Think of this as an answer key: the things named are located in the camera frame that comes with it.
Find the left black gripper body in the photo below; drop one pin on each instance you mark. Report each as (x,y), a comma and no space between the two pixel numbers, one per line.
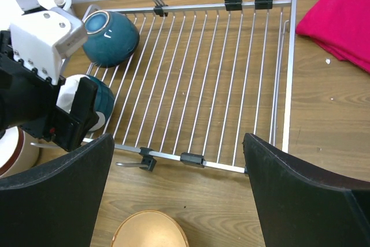
(66,130)

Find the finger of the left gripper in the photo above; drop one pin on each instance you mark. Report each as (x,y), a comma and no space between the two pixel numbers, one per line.
(83,103)

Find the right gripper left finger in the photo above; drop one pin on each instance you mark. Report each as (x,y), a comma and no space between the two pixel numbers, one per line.
(56,203)

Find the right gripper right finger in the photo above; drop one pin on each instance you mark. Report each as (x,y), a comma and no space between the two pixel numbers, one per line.
(301,204)

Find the teal and white bowl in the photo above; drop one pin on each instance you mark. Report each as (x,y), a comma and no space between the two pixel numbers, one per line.
(104,100)

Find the beige stoneware bowl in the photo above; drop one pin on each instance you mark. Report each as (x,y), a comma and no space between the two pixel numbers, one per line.
(14,148)

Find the glossy red bowl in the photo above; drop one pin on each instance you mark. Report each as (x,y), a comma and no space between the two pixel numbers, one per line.
(20,169)

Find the plain teal bowl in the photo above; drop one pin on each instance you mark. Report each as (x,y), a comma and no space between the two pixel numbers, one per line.
(112,38)

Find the cream bowl with drawing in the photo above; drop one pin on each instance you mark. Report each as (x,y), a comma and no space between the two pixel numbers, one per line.
(149,228)

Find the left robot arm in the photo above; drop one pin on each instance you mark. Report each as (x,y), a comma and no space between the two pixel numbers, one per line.
(31,104)

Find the red folded cloth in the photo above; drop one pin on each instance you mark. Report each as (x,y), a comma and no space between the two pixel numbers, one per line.
(340,27)

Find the metal wire dish rack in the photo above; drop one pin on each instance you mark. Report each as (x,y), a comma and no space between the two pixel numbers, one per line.
(202,77)

